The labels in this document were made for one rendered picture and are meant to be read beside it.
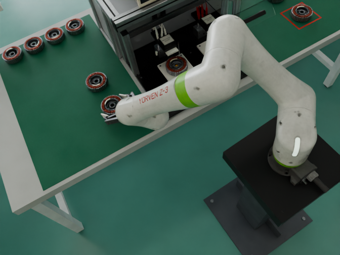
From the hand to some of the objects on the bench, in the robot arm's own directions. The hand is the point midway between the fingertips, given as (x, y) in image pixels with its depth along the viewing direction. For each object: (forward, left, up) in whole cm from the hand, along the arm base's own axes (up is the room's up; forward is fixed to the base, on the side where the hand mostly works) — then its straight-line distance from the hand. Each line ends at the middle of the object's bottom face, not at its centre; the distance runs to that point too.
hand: (113, 105), depth 153 cm
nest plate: (0, -38, -3) cm, 38 cm away
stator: (0, 0, -2) cm, 2 cm away
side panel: (+41, -20, -3) cm, 45 cm away
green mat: (+26, +13, 0) cm, 29 cm away
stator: (+19, 0, -1) cm, 19 cm away
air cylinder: (+14, -39, -3) cm, 41 cm away
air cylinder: (+13, -63, -5) cm, 64 cm away
